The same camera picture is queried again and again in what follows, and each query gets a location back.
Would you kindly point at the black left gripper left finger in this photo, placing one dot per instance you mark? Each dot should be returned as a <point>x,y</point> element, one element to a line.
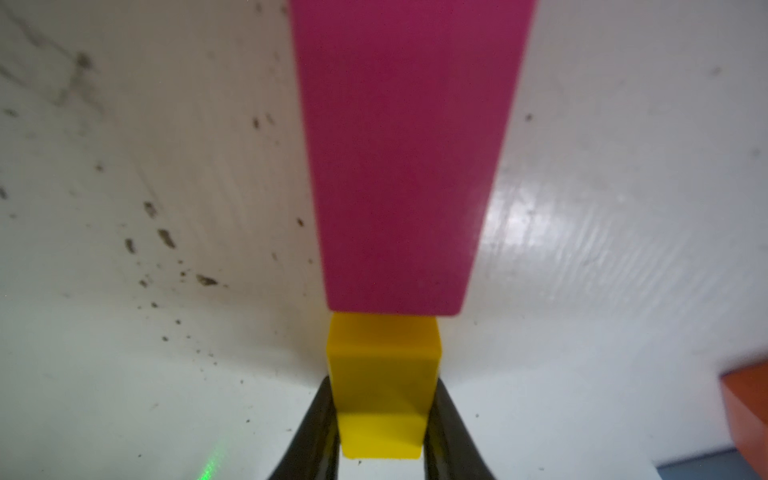
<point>313,453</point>

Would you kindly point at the dark pink block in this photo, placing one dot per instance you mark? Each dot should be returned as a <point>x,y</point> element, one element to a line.
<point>405,105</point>

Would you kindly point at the thin yellow block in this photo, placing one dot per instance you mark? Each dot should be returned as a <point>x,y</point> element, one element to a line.
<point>383,371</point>

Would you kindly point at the blue block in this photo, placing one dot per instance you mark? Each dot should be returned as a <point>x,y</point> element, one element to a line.
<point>722,465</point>

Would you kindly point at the orange-red block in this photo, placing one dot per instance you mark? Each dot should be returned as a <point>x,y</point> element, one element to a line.
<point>744,392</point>

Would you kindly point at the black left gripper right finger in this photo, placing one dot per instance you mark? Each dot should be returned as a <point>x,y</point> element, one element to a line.
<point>449,451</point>

